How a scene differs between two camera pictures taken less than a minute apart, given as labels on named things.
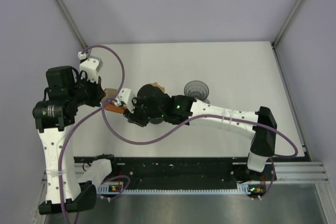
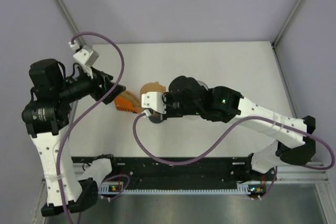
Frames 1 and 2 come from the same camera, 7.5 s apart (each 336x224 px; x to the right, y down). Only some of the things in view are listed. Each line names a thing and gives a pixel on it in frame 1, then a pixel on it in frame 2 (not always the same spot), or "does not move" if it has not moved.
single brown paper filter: [155, 84] does not move
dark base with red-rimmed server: [156, 120] does not move
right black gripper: [134, 117] → [168, 97]
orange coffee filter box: [115, 108] → [125, 105]
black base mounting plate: [184, 173] does not move
